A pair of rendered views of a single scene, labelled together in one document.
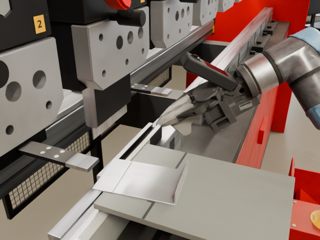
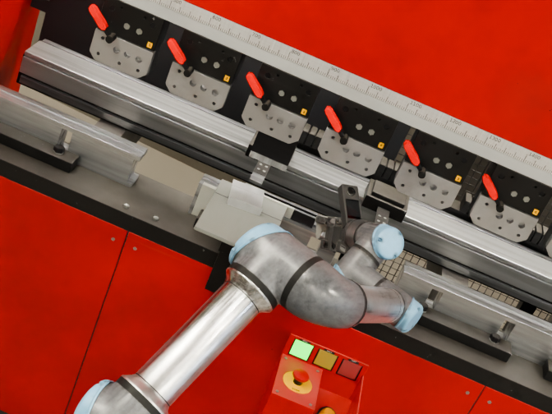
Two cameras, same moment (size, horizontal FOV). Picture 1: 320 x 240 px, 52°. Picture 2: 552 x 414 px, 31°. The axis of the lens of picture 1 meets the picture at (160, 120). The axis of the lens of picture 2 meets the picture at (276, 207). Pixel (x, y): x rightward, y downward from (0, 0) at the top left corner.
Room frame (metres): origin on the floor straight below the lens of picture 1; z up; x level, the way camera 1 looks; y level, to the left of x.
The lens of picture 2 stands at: (-0.36, -2.00, 2.19)
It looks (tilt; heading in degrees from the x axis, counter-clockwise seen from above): 29 degrees down; 67
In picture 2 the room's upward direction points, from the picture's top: 23 degrees clockwise
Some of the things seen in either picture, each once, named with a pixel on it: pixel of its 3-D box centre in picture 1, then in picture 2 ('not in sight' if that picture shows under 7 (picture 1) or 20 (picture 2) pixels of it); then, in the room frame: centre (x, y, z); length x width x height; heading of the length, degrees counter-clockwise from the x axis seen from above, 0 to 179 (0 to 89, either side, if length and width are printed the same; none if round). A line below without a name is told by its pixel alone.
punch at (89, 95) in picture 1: (109, 96); (273, 148); (0.46, 0.08, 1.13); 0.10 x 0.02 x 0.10; 157
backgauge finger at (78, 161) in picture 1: (32, 145); (266, 159); (0.51, 0.23, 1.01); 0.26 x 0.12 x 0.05; 67
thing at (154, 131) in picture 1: (133, 154); (278, 205); (0.52, 0.05, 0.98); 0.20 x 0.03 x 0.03; 157
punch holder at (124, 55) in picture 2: not in sight; (131, 34); (0.06, 0.24, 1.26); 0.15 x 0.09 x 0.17; 157
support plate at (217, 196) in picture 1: (199, 192); (242, 217); (0.40, -0.06, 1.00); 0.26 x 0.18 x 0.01; 67
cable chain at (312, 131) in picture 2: not in sight; (353, 154); (0.80, 0.36, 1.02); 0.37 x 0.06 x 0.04; 157
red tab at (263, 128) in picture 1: (263, 129); not in sight; (1.33, -0.48, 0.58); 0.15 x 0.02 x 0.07; 157
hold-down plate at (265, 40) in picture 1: (261, 42); not in sight; (1.72, -0.53, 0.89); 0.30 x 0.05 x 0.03; 157
